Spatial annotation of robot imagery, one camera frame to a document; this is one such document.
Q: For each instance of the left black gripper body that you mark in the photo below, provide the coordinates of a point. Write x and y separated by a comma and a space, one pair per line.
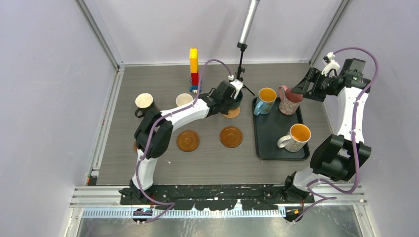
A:
226, 105

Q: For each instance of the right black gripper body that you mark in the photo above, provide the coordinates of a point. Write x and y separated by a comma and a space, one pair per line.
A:
323, 85

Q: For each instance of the dark green mug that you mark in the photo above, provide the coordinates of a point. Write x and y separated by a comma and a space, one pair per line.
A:
237, 99

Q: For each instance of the woven orange coaster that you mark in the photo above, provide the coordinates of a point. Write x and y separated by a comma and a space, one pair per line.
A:
232, 113

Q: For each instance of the pink mug maroon inside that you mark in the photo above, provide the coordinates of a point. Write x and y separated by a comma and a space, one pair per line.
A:
289, 101

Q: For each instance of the yellow mug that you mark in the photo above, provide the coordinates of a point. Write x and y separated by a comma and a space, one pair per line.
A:
183, 99

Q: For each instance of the blue mug orange inside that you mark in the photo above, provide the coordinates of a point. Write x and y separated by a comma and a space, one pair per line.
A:
265, 101

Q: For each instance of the brown ringed coaster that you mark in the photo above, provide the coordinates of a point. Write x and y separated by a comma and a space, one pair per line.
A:
135, 147
231, 136
188, 141

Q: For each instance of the brown ringed coaster front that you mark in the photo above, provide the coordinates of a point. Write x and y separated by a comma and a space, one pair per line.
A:
188, 141

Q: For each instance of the white floral mug orange inside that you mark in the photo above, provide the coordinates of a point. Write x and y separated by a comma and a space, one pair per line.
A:
296, 138

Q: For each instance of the black plastic tray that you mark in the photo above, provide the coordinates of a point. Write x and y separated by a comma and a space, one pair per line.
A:
269, 128

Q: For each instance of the black mug white inside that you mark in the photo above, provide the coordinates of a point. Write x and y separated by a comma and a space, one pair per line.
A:
144, 103

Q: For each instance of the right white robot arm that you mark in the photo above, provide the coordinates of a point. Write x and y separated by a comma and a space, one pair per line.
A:
341, 155

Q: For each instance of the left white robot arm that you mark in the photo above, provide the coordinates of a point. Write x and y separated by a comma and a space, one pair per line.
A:
154, 132

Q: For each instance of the yellow red blue block tower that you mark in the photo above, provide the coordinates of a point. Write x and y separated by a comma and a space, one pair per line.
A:
194, 70

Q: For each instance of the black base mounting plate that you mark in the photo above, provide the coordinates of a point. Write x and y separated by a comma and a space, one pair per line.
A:
213, 197

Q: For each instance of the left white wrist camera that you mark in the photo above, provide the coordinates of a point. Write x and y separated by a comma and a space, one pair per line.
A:
237, 84

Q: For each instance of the aluminium front rail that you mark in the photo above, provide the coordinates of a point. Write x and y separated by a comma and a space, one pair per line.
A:
107, 201

